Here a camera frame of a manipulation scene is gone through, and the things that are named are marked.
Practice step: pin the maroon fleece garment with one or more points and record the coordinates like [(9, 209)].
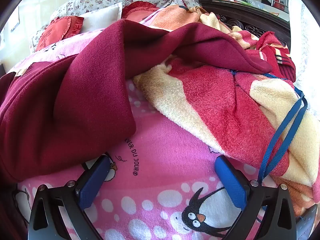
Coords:
[(87, 92)]

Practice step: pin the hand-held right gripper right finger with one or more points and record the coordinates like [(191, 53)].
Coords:
[(231, 182)]

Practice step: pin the white lace cloth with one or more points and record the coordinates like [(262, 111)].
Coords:
[(305, 42)]

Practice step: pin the red container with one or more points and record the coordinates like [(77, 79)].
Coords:
[(278, 3)]

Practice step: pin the red striped cloth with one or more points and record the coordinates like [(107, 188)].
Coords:
[(272, 45)]

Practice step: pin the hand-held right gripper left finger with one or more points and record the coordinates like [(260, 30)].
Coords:
[(93, 182)]

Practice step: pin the pink penguin print blanket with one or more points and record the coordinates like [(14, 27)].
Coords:
[(162, 155)]

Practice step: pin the white pillow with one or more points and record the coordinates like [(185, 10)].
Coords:
[(102, 18)]

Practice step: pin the dark wooden headboard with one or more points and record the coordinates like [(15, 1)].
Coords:
[(240, 15)]

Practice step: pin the red frilled cushion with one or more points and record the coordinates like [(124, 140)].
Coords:
[(136, 11), (55, 33)]

